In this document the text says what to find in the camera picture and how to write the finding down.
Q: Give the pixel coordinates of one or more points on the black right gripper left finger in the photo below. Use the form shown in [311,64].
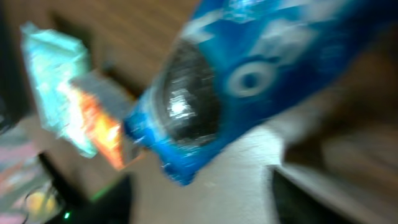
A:
[112,207]

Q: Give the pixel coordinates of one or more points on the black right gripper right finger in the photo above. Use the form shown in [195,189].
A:
[303,195]

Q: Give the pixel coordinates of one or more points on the orange snack packet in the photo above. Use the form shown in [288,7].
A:
[99,106]

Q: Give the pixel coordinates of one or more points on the blue Oreo cookie pack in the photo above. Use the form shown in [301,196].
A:
[235,64]

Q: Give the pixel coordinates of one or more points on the light blue wipes pack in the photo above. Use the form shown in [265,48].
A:
[52,59]

